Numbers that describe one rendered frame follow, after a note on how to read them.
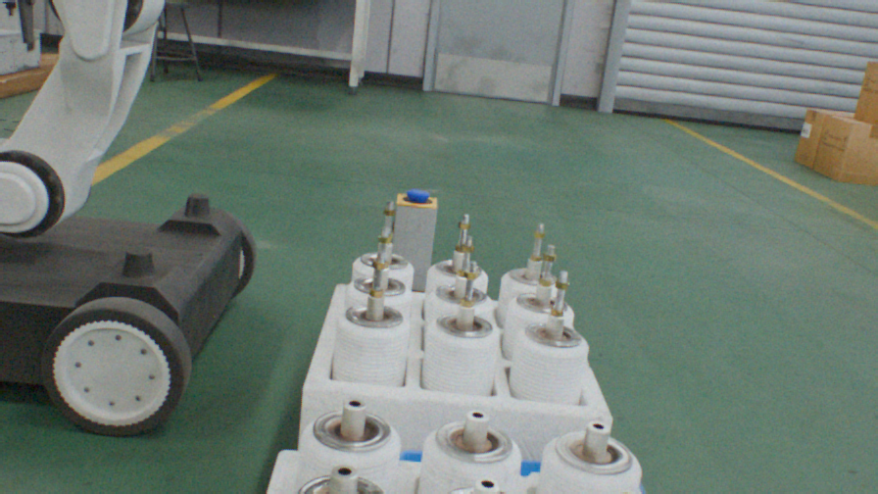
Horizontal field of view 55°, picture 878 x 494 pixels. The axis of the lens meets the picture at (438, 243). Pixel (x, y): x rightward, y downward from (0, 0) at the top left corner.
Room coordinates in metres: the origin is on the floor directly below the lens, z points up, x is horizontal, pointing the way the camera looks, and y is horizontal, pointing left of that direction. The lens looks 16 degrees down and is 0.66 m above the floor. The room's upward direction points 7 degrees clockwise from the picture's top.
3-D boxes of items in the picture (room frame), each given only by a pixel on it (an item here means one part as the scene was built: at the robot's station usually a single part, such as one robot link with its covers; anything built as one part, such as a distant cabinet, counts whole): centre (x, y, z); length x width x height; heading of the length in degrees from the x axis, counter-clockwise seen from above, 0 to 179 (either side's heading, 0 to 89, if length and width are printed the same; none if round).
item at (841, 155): (4.38, -2.08, 0.15); 0.30 x 0.24 x 0.30; 2
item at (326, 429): (0.72, 0.06, 0.25); 0.08 x 0.08 x 0.01
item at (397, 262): (1.25, 0.08, 0.25); 0.08 x 0.08 x 0.01
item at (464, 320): (1.02, -0.05, 0.26); 0.02 x 0.02 x 0.03
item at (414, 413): (1.14, -0.04, 0.09); 0.39 x 0.39 x 0.18; 2
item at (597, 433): (0.73, -0.17, 0.26); 0.02 x 0.02 x 0.03
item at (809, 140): (4.70, -2.11, 0.15); 0.30 x 0.24 x 0.30; 92
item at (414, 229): (1.43, 0.05, 0.16); 0.07 x 0.07 x 0.31; 2
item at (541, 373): (1.03, -0.16, 0.16); 0.10 x 0.10 x 0.18
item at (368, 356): (1.02, 0.07, 0.16); 0.10 x 0.10 x 0.18
